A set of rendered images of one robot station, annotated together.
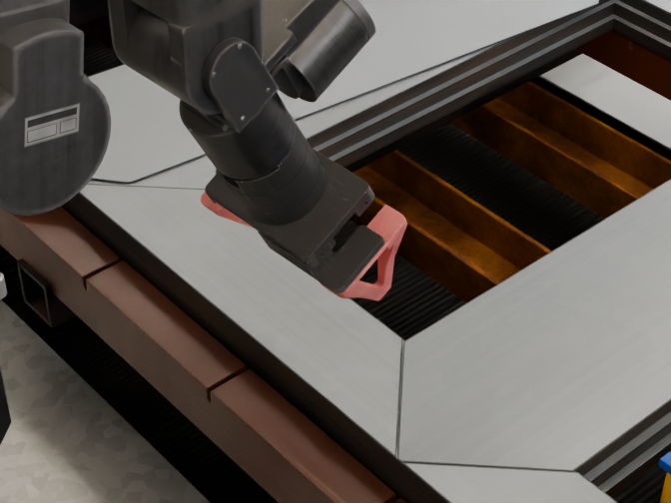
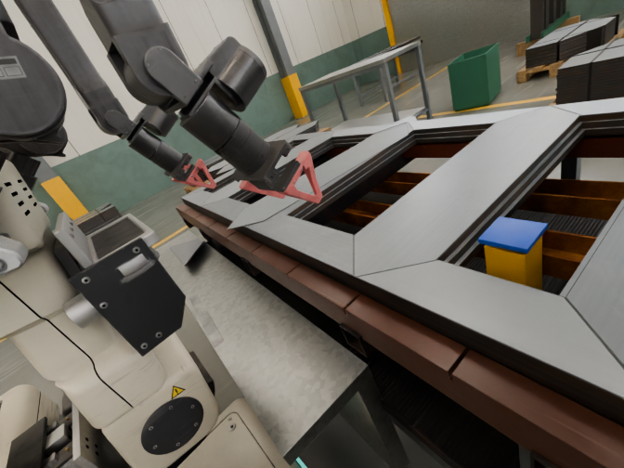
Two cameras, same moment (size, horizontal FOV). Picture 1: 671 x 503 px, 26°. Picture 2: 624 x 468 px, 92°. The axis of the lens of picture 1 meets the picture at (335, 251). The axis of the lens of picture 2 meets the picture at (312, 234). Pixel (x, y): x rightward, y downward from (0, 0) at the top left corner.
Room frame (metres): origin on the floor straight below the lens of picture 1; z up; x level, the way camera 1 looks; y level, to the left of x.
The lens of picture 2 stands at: (0.33, -0.11, 1.16)
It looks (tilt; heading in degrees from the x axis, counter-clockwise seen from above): 27 degrees down; 14
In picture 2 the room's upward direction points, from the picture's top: 23 degrees counter-clockwise
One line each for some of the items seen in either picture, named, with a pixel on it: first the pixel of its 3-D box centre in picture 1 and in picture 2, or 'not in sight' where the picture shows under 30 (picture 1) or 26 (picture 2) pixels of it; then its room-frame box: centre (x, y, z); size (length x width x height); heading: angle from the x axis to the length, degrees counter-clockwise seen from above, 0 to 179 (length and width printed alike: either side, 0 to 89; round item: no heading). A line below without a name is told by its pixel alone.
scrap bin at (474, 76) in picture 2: not in sight; (473, 78); (4.72, -1.75, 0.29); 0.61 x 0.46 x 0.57; 144
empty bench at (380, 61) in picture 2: not in sight; (362, 104); (4.72, -0.36, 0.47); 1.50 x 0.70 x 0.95; 44
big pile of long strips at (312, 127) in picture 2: not in sight; (264, 150); (2.23, 0.44, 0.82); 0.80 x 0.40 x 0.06; 131
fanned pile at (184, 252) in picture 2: not in sight; (188, 247); (1.40, 0.69, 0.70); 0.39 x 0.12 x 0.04; 41
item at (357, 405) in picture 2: not in sight; (255, 308); (1.16, 0.42, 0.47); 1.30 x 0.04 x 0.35; 41
